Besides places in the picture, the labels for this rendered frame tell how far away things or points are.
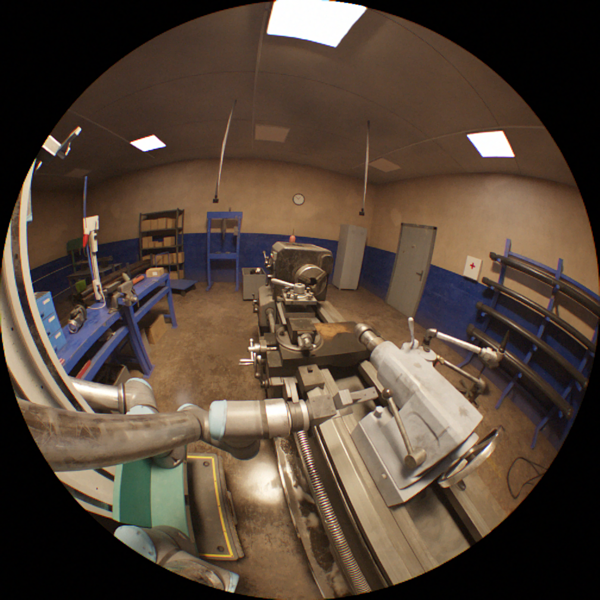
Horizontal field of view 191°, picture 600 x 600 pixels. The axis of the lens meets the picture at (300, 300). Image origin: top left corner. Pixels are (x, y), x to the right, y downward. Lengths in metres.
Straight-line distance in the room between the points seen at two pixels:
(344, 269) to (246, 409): 4.80
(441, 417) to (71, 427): 0.67
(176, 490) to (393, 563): 0.79
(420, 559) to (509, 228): 3.68
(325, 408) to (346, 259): 4.72
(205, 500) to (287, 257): 1.82
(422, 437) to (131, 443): 0.61
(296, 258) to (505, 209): 3.50
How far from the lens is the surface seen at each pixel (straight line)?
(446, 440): 0.53
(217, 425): 0.38
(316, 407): 0.37
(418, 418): 0.55
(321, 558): 1.13
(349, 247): 4.96
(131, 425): 0.36
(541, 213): 3.72
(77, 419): 0.32
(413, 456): 0.53
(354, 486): 0.69
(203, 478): 1.23
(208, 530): 1.21
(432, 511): 0.96
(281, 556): 1.52
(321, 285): 1.47
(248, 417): 0.37
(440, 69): 2.36
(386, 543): 0.72
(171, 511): 0.94
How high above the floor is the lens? 1.48
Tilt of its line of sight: 22 degrees down
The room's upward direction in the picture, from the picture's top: 7 degrees clockwise
